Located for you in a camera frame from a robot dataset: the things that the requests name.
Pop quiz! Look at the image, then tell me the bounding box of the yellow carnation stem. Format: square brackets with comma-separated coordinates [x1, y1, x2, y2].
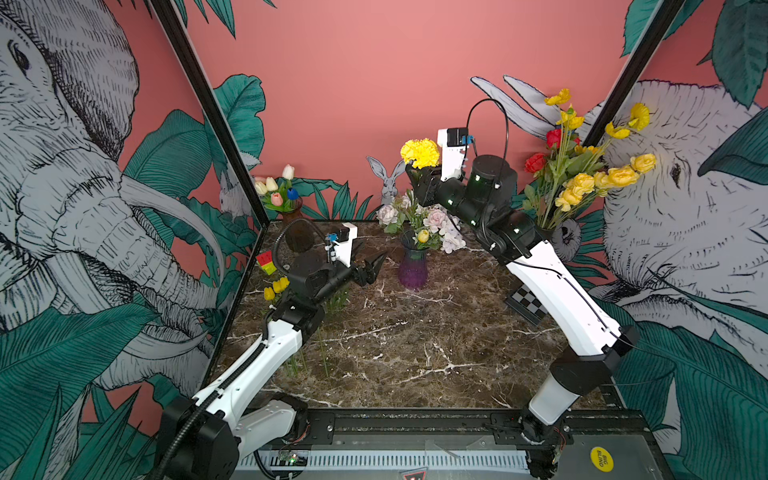
[325, 288, 349, 316]

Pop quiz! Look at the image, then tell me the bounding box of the purple glass vase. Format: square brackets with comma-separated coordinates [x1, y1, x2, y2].
[398, 248, 428, 290]

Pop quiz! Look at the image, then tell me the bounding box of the brown ribbed glass vase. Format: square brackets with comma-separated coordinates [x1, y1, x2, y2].
[282, 210, 315, 253]

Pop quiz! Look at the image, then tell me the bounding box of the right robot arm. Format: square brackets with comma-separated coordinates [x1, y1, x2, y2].
[405, 155, 638, 445]

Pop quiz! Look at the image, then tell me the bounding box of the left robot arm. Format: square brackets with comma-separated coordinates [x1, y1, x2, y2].
[148, 223, 386, 479]

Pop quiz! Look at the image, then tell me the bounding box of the white purple hydrangea bunch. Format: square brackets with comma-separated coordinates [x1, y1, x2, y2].
[376, 190, 467, 254]

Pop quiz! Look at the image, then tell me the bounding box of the red yellow cube block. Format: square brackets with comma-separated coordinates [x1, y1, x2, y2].
[256, 250, 277, 275]

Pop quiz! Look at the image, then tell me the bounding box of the white tulip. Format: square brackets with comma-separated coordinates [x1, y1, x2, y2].
[282, 164, 295, 181]

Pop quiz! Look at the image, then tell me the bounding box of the yellow flower bouquet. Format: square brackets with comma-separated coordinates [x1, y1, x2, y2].
[522, 88, 657, 230]

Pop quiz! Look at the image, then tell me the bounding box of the checkerboard calibration plate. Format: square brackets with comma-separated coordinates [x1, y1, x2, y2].
[504, 285, 548, 327]

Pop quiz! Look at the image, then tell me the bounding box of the yellow round sticker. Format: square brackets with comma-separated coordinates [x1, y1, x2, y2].
[590, 446, 615, 473]

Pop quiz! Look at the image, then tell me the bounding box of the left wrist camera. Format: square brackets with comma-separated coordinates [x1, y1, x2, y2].
[325, 223, 358, 267]

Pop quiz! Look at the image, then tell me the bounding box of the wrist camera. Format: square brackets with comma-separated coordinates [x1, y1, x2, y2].
[325, 223, 358, 267]
[436, 127, 473, 181]

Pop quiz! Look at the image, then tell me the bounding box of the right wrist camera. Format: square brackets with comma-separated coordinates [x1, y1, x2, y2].
[436, 127, 473, 181]

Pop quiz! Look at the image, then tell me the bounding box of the white ribbed cable duct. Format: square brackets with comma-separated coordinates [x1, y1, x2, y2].
[258, 450, 529, 473]

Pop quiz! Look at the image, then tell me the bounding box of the black right frame post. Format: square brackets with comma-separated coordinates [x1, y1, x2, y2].
[583, 0, 684, 146]

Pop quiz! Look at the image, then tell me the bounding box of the black frame post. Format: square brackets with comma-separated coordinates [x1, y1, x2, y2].
[583, 0, 684, 146]
[150, 0, 270, 227]

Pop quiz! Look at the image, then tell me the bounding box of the black left frame post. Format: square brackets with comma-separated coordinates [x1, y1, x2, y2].
[150, 0, 270, 227]

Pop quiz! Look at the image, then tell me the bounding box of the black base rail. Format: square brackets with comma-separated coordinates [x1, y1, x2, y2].
[239, 407, 637, 448]

